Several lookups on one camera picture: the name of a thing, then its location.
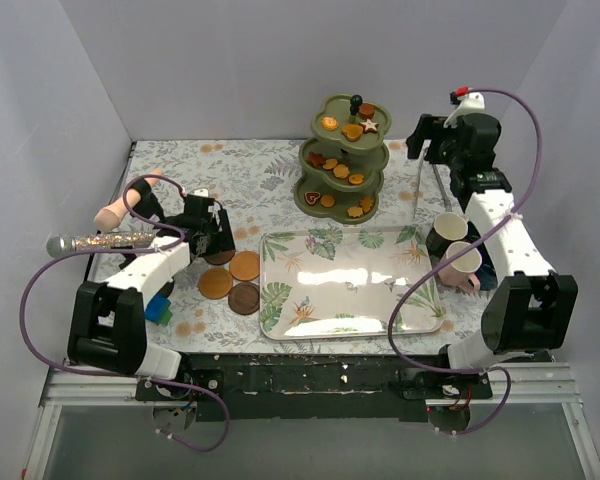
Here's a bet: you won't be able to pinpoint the dark wooden coaster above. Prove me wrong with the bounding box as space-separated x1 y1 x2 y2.
227 282 260 315
204 249 236 266

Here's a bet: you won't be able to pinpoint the white-iced star cookie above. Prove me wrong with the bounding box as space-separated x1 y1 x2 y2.
359 119 379 134

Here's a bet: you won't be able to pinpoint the light wooden coaster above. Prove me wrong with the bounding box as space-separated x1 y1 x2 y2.
229 251 260 282
198 267 233 300

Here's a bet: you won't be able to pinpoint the dark chocolate round cookie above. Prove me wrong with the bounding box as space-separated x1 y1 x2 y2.
357 103 376 120

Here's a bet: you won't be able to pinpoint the brown heart cookie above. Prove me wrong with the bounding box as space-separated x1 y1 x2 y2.
341 123 364 142

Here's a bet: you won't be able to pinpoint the cream mug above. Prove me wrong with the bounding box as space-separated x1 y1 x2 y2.
425 212 468 259

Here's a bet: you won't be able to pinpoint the orange flower cookie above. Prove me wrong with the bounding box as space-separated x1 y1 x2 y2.
347 206 364 218

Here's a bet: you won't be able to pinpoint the brown star cookie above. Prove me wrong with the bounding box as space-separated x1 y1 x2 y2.
307 152 326 168

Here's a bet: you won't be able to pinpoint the leaf-patterned white tray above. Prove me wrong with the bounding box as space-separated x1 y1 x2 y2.
260 225 446 341

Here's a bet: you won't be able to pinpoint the pink mug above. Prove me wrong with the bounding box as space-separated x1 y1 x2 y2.
436 248 482 294

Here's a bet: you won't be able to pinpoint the metal serving tongs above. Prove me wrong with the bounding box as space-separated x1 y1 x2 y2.
411 147 453 222

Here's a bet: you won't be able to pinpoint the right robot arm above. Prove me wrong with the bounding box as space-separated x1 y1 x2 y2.
406 113 578 398

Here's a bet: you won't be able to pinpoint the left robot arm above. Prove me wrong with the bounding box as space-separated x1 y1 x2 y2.
68 195 235 400

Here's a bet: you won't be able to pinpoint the green three-tier cake stand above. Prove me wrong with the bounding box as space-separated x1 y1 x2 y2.
294 94 392 225

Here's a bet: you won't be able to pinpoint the blue toy block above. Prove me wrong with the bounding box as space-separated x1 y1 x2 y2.
145 294 171 325

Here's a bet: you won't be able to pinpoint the green toy block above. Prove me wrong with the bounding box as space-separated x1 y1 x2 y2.
159 308 173 325

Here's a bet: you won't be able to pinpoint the red iced heart cookie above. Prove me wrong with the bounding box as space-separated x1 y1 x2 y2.
304 191 322 206

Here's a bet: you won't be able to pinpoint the silver glitter microphone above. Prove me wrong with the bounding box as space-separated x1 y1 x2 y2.
46 230 156 258

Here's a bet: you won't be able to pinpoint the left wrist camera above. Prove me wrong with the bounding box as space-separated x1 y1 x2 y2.
193 188 210 198

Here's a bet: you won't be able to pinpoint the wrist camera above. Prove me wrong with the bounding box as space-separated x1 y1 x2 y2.
193 188 210 198
443 87 485 128

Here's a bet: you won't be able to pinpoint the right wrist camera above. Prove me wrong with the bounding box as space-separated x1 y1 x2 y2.
443 87 485 128

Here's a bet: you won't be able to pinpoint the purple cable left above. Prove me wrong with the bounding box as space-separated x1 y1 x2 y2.
18 174 231 453

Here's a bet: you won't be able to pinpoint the purple cable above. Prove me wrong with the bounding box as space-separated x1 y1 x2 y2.
386 87 543 435
18 174 231 453

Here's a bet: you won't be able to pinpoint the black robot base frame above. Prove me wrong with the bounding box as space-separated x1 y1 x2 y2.
134 349 494 421

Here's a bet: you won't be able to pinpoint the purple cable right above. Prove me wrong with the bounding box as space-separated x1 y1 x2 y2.
386 87 543 435

